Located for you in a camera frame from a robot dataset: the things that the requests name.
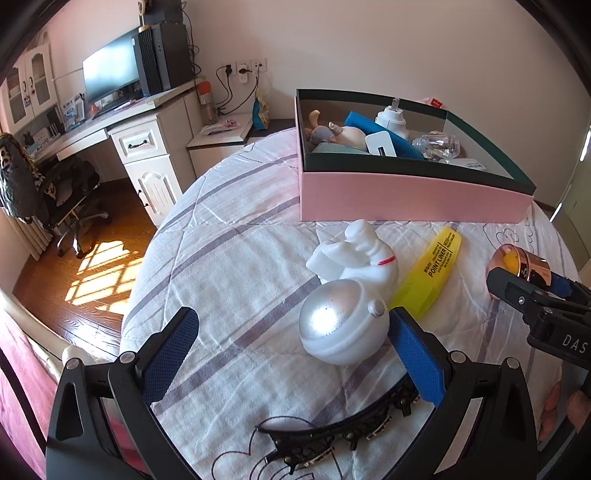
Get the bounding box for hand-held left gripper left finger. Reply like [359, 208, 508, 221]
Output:
[46, 306, 200, 480]

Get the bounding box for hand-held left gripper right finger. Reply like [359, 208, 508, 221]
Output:
[389, 306, 539, 480]

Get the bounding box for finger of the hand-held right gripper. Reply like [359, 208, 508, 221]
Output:
[486, 267, 556, 320]
[547, 272, 591, 306]

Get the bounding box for rose gold jar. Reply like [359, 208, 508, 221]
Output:
[491, 244, 553, 297]

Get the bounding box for white astronaut figurine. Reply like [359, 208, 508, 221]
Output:
[299, 220, 399, 366]

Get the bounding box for pink storage box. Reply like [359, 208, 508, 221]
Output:
[295, 89, 537, 223]

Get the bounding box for clear plastic bottle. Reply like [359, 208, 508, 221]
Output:
[412, 132, 461, 162]

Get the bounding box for blue plastic case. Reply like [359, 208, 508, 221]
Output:
[344, 111, 426, 160]

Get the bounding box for white charger block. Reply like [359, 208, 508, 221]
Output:
[366, 132, 397, 158]

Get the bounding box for pink pig figurine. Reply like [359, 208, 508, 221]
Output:
[307, 109, 370, 151]

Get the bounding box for person's right hand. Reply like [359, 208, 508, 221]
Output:
[539, 382, 586, 443]

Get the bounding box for yellow cosmetic tube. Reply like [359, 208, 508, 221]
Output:
[390, 224, 463, 320]

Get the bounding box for black hair clip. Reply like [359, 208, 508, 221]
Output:
[256, 373, 422, 477]

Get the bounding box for pink bed sheet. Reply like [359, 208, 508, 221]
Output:
[0, 295, 68, 467]

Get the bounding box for black office chair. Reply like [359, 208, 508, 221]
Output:
[0, 132, 112, 258]

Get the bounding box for beige curtain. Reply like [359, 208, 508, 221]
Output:
[0, 208, 54, 260]

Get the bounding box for white desk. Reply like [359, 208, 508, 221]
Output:
[27, 85, 205, 228]

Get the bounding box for white nightstand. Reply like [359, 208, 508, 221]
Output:
[185, 117, 297, 179]

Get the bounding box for pink magazine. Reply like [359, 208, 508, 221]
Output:
[205, 119, 241, 135]

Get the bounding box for patterned jacket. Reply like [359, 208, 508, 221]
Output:
[0, 132, 47, 217]

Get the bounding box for orange-capped bottle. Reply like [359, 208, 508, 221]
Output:
[196, 79, 216, 122]

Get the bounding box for blue and white snack bag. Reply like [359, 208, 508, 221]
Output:
[251, 87, 271, 129]

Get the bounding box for blue box on desk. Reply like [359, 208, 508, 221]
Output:
[62, 94, 86, 128]

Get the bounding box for black computer monitor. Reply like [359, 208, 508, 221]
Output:
[82, 28, 142, 108]

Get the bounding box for black computer tower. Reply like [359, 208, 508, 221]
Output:
[133, 21, 193, 96]

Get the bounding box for white glass-door cabinet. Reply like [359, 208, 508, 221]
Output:
[0, 43, 59, 136]

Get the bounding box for black speaker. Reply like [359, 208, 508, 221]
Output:
[138, 0, 184, 29]

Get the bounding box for wall outlets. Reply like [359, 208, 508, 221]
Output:
[221, 57, 269, 78]

